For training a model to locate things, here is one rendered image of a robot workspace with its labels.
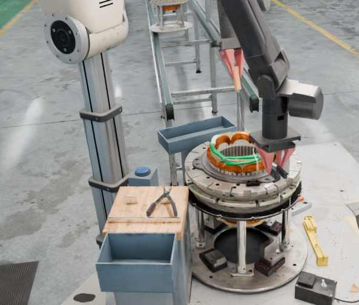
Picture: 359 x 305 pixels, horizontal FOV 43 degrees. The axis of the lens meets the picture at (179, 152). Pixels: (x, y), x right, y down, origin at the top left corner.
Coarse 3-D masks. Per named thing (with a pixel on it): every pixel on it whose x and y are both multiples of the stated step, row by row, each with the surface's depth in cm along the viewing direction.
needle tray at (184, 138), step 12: (204, 120) 161; (216, 120) 163; (228, 120) 159; (168, 132) 158; (180, 132) 160; (192, 132) 161; (204, 132) 161; (216, 132) 152; (228, 132) 154; (168, 144) 147; (180, 144) 149; (192, 144) 151
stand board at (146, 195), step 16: (128, 192) 123; (144, 192) 122; (160, 192) 122; (176, 192) 121; (112, 208) 117; (128, 208) 117; (144, 208) 116; (160, 208) 116; (112, 224) 111; (128, 224) 111; (144, 224) 110; (160, 224) 110; (176, 224) 109
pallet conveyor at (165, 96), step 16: (192, 0) 530; (208, 32) 399; (160, 48) 360; (160, 64) 322; (176, 64) 529; (224, 64) 336; (160, 80) 303; (240, 80) 282; (160, 96) 260; (176, 96) 291; (208, 96) 425; (240, 96) 295; (256, 96) 258; (240, 112) 300; (240, 128) 305; (176, 176) 318
